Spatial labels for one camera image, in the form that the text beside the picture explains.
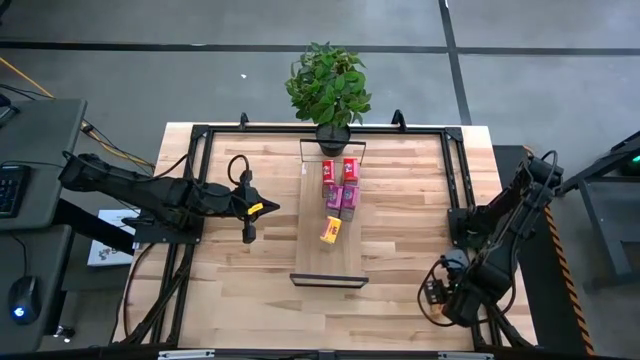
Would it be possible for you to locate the silver metal bracket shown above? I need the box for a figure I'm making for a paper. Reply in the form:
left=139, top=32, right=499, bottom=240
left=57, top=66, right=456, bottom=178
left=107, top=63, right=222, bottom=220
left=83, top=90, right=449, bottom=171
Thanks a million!
left=437, top=351, right=495, bottom=360
left=157, top=349, right=216, bottom=360

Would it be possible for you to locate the grey desk with keyboard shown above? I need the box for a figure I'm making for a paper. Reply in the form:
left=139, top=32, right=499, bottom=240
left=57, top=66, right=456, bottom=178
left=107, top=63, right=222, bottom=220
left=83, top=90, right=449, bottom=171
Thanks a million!
left=0, top=98, right=88, bottom=232

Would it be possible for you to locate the pink cereal box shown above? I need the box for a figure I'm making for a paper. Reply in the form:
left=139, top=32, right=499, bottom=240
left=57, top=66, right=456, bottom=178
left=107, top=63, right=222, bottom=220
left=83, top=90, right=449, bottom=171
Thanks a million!
left=324, top=184, right=345, bottom=219
left=339, top=183, right=361, bottom=223

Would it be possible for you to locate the green leafy plant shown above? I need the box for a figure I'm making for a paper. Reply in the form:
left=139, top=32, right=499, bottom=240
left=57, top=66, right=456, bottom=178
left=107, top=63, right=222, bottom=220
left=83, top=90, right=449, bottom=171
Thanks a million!
left=284, top=41, right=374, bottom=129

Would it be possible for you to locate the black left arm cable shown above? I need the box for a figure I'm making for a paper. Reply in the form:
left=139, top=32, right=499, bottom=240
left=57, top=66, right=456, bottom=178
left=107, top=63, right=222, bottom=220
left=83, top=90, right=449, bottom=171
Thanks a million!
left=227, top=153, right=251, bottom=187

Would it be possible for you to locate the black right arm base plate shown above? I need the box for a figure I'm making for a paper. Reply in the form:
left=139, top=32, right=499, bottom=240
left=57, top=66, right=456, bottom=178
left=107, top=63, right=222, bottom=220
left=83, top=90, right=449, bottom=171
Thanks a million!
left=447, top=205, right=522, bottom=247

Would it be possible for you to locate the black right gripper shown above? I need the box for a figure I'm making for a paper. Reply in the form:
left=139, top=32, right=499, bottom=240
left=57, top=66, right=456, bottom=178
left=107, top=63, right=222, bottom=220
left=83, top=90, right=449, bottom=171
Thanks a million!
left=424, top=249, right=494, bottom=327

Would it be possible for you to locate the black aluminium rig frame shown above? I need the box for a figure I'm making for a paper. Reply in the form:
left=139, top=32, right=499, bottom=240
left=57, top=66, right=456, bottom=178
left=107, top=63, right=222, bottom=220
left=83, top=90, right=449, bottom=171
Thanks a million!
left=113, top=123, right=535, bottom=351

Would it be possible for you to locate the black device with green light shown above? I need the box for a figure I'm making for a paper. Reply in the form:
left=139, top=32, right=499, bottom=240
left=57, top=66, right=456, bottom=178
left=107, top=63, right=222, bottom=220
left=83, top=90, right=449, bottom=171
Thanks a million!
left=619, top=152, right=640, bottom=176

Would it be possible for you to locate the black keyboard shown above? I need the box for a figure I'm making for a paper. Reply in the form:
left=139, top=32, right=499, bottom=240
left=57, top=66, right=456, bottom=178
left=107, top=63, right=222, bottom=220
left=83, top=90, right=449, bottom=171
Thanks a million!
left=0, top=163, right=32, bottom=220

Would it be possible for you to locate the red Froot Loops cereal box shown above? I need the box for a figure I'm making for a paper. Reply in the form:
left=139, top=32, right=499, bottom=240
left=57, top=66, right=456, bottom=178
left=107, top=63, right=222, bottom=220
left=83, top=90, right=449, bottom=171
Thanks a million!
left=342, top=157, right=361, bottom=186
left=321, top=158, right=337, bottom=199

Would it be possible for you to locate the yellow floor cable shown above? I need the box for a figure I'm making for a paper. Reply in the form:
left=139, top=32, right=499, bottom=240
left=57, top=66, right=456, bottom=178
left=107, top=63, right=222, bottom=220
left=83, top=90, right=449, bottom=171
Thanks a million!
left=0, top=56, right=157, bottom=169

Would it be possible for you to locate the black computer mouse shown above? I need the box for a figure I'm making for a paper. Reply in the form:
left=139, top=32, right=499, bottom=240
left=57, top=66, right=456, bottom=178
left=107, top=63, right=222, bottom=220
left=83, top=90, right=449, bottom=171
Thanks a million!
left=8, top=274, right=43, bottom=326

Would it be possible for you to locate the black mat with hazard stripe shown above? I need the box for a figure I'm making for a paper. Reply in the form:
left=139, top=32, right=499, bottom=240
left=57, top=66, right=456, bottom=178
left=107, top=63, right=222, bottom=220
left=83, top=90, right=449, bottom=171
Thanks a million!
left=492, top=143, right=597, bottom=357

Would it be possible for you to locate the white printed box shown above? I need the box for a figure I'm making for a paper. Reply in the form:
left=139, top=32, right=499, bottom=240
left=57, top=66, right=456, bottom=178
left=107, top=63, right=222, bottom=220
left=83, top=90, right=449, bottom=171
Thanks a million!
left=87, top=208, right=142, bottom=268

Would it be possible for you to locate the black plant pot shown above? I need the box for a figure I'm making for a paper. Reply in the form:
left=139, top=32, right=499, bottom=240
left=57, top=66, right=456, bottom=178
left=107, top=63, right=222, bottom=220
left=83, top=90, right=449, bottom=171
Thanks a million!
left=314, top=123, right=352, bottom=158

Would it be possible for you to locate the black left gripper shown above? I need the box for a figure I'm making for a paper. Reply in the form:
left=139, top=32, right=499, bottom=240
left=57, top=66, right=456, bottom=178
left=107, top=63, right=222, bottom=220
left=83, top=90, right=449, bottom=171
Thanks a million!
left=227, top=169, right=280, bottom=245

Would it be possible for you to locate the black floor cable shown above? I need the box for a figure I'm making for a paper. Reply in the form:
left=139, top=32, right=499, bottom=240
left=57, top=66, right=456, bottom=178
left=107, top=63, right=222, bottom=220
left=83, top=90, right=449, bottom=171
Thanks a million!
left=79, top=119, right=157, bottom=171

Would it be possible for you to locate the grey metal stand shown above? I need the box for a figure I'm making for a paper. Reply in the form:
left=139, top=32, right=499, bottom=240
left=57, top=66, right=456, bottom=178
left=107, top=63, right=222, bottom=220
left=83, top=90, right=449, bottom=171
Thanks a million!
left=557, top=130, right=640, bottom=291

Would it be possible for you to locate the black desk device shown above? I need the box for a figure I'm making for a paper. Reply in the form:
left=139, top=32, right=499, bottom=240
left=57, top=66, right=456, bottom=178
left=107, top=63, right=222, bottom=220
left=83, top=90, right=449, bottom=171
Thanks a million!
left=0, top=93, right=21, bottom=129

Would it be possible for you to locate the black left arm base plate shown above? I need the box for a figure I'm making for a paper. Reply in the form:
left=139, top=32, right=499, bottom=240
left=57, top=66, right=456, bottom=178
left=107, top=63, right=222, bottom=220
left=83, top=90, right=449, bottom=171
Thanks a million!
left=130, top=215, right=205, bottom=246

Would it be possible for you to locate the black desk support beam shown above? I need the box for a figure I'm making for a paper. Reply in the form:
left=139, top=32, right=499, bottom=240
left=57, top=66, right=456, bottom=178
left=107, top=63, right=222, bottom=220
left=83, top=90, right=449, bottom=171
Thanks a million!
left=52, top=198, right=137, bottom=257

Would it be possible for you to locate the grey desk with mouse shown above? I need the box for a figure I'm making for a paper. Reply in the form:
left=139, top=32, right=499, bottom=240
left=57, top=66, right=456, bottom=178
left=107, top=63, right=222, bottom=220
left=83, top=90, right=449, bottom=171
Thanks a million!
left=0, top=224, right=74, bottom=354

